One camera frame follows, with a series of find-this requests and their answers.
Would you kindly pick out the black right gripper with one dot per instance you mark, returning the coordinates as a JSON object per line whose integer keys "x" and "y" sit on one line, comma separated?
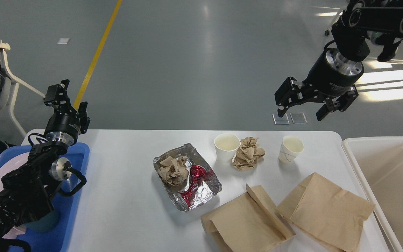
{"x": 330, "y": 81}

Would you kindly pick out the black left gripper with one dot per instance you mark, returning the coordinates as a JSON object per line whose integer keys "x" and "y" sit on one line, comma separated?
{"x": 63, "y": 126}

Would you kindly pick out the white paper cup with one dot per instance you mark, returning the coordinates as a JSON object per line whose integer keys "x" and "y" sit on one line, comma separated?
{"x": 291, "y": 147}
{"x": 226, "y": 146}

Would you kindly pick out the pink plate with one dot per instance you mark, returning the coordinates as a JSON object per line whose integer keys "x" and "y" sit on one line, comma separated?
{"x": 11, "y": 165}

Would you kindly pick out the dark green mug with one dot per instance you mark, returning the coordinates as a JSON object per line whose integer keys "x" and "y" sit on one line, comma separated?
{"x": 46, "y": 223}

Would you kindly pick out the brown paper bag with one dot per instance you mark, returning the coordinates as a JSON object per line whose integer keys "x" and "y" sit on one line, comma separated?
{"x": 248, "y": 223}
{"x": 327, "y": 213}

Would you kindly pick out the brown paper bag front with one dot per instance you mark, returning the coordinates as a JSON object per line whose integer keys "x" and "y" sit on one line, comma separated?
{"x": 248, "y": 223}

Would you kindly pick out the aluminium foil tray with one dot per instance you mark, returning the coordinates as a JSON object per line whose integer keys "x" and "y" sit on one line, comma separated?
{"x": 187, "y": 178}

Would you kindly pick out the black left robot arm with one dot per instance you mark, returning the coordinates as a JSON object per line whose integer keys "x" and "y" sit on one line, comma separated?
{"x": 28, "y": 191}

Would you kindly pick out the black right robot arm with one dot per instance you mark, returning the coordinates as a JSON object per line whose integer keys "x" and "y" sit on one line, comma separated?
{"x": 331, "y": 80}

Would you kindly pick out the clear floor plate right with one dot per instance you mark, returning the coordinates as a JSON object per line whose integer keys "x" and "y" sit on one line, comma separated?
{"x": 298, "y": 118}

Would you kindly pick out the clear floor plate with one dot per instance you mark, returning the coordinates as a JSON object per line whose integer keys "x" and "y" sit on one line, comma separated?
{"x": 284, "y": 120}
{"x": 298, "y": 118}

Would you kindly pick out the clear floor plate left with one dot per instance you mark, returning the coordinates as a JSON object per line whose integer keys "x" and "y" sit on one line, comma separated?
{"x": 284, "y": 120}

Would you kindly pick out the blue plastic tray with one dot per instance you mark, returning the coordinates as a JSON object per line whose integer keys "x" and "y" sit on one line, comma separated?
{"x": 57, "y": 239}

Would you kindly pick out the white chair right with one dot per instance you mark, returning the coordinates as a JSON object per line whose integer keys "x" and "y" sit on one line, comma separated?
{"x": 331, "y": 24}

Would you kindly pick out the crumpled brown paper ball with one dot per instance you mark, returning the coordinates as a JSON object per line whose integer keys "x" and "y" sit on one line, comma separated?
{"x": 248, "y": 154}

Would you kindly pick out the white plastic bin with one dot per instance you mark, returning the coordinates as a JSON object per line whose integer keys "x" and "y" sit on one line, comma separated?
{"x": 378, "y": 164}

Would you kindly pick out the crumpled brown paper in tray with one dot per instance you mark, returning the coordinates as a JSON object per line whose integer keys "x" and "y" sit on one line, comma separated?
{"x": 173, "y": 171}

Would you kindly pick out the pink mug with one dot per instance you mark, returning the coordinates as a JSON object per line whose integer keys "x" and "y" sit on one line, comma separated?
{"x": 15, "y": 231}

